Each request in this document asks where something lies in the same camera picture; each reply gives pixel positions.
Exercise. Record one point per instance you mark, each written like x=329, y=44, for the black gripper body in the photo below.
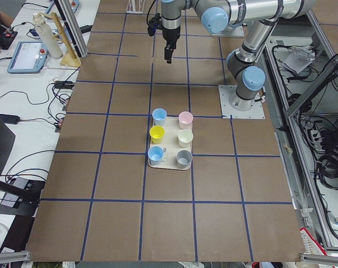
x=169, y=34

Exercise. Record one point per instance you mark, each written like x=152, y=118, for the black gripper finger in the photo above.
x=167, y=55
x=172, y=54

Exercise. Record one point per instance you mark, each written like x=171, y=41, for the pink plastic cup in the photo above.
x=185, y=120

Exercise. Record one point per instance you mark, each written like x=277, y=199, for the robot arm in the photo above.
x=216, y=16

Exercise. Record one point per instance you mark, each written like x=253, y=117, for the light blue cup far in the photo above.
x=159, y=116

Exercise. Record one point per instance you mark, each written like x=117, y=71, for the light blue cup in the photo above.
x=155, y=155
x=159, y=116

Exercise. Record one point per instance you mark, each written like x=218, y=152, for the yellow plastic cup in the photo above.
x=157, y=134

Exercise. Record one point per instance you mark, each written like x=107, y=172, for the cream plastic cup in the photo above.
x=185, y=137

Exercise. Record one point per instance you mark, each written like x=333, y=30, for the light blue cup near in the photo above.
x=155, y=155

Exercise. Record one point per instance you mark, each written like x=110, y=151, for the grey plastic cup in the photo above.
x=184, y=159

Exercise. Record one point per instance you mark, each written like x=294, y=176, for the cream plastic tray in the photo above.
x=170, y=145

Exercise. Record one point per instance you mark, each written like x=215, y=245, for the wooden mug stand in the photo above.
x=70, y=58

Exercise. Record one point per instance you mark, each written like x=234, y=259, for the white water bottle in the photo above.
x=46, y=35

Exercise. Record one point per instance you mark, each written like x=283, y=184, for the blue teach pendant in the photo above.
x=29, y=58

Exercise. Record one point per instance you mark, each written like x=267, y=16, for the black power adapter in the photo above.
x=10, y=119

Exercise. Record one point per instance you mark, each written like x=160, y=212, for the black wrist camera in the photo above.
x=154, y=24

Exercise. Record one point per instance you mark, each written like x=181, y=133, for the white wire cup rack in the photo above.
x=135, y=6

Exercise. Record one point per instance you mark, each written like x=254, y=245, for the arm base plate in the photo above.
x=232, y=107
x=233, y=31

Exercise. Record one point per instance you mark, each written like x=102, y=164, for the aluminium frame post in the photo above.
x=72, y=26

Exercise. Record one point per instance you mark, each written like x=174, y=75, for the black camera stand base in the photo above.
x=21, y=197

